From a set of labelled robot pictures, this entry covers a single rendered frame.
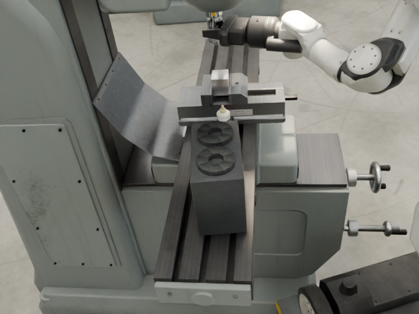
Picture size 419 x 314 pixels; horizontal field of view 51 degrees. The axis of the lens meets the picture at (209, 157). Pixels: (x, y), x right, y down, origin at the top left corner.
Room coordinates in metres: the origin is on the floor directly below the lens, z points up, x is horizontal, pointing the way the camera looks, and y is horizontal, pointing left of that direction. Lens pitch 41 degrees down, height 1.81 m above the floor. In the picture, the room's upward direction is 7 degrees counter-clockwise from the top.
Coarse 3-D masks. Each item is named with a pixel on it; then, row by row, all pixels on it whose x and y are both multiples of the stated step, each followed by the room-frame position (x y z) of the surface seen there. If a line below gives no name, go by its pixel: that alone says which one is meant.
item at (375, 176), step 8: (352, 168) 1.15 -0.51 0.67; (376, 168) 1.11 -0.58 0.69; (384, 168) 1.11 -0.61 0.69; (352, 176) 1.12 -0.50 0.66; (360, 176) 1.13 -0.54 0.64; (368, 176) 1.12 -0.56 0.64; (376, 176) 1.09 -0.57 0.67; (352, 184) 1.11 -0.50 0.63; (376, 184) 1.07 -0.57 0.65; (384, 184) 1.12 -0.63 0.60; (376, 192) 1.07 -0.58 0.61
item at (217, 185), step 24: (192, 144) 0.84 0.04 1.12; (216, 144) 0.82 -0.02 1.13; (240, 144) 0.83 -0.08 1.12; (192, 168) 0.76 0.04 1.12; (216, 168) 0.73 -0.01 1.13; (240, 168) 0.74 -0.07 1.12; (192, 192) 0.71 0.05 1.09; (216, 192) 0.71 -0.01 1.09; (240, 192) 0.70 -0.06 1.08; (216, 216) 0.71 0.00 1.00; (240, 216) 0.70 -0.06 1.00
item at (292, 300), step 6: (276, 300) 0.82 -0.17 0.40; (282, 300) 0.82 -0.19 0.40; (288, 300) 0.82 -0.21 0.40; (294, 300) 0.81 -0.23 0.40; (276, 306) 0.82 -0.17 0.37; (282, 306) 0.80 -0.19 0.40; (288, 306) 0.80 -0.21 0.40; (294, 306) 0.79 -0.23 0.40; (282, 312) 0.78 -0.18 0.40; (288, 312) 0.77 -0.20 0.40; (294, 312) 0.77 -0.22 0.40; (300, 312) 0.77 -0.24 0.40
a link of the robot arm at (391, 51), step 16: (400, 0) 0.98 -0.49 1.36; (400, 16) 0.94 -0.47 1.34; (416, 16) 0.92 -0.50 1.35; (384, 32) 0.94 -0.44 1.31; (400, 32) 0.90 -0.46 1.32; (416, 32) 0.90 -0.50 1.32; (368, 48) 0.89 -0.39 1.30; (384, 48) 0.88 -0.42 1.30; (400, 48) 0.87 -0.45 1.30; (416, 48) 0.89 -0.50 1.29; (352, 64) 0.88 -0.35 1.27; (368, 64) 0.86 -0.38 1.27; (384, 64) 0.85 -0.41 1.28; (400, 64) 0.86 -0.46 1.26; (400, 80) 0.88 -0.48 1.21
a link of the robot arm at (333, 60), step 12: (312, 48) 1.02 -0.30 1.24; (324, 48) 1.00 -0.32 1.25; (336, 48) 0.99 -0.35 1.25; (312, 60) 1.01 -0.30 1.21; (324, 60) 0.97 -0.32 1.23; (336, 60) 0.95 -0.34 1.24; (336, 72) 0.93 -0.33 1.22; (348, 72) 0.88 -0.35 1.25; (372, 72) 0.85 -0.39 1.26; (384, 72) 0.87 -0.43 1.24; (348, 84) 0.90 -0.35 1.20; (360, 84) 0.88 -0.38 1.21; (372, 84) 0.87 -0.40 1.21; (384, 84) 0.88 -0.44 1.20
